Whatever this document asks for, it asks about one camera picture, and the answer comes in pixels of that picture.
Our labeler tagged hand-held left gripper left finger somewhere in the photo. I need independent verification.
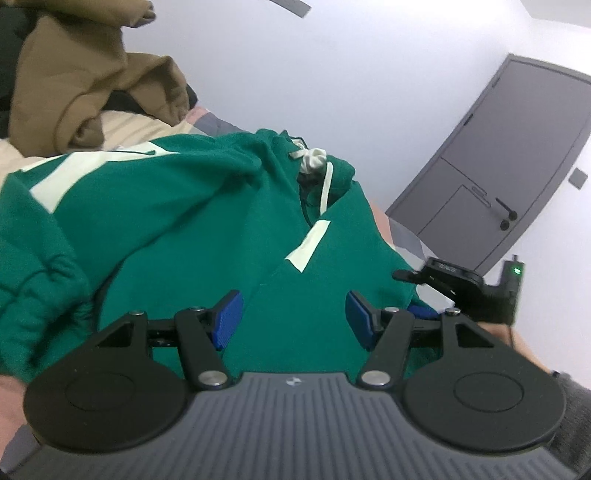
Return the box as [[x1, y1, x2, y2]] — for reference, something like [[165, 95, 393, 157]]
[[95, 290, 244, 392]]

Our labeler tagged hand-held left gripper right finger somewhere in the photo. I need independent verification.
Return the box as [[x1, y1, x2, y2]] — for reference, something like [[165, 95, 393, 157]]
[[346, 291, 497, 392]]

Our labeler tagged green hoodie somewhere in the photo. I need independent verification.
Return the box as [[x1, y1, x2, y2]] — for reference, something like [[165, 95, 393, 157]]
[[0, 128, 432, 384]]

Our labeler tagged grey door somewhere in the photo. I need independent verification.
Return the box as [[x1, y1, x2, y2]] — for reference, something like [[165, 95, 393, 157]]
[[385, 53, 591, 274]]

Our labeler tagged patchwork bedspread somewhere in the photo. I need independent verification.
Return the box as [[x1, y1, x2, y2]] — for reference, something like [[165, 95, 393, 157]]
[[0, 105, 431, 278]]

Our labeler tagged brown garment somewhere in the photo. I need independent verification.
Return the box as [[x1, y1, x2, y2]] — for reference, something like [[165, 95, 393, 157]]
[[9, 0, 191, 153]]

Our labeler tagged black garment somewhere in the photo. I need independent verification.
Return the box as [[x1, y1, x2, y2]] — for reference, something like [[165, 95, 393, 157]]
[[0, 9, 199, 139]]

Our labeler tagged black door handle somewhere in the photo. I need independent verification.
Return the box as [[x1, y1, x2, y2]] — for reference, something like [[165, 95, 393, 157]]
[[495, 198, 518, 232]]

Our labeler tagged grey and white wall panel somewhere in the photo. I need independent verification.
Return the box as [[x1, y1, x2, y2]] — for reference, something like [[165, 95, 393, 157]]
[[270, 0, 311, 18]]

